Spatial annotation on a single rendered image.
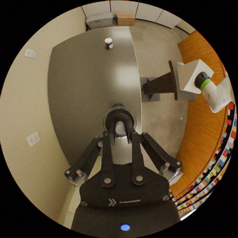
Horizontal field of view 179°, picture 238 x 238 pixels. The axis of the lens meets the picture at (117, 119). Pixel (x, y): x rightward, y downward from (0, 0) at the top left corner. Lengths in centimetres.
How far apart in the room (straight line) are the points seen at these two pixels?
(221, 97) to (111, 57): 69
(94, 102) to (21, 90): 55
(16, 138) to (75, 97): 50
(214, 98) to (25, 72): 115
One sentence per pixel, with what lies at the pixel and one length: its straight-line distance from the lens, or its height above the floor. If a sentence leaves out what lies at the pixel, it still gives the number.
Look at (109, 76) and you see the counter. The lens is 48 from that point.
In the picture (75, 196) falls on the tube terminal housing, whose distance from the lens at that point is 49.
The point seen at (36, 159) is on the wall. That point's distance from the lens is 68.
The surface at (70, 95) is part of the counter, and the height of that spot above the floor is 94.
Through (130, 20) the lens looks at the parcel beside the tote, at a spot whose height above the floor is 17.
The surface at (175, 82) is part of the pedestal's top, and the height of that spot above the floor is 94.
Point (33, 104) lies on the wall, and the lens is 67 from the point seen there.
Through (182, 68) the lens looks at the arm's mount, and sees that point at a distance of 64.
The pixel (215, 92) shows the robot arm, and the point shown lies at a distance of 57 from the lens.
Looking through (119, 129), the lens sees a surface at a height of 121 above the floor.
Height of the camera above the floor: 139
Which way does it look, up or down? 74 degrees down
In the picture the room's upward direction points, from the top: 180 degrees counter-clockwise
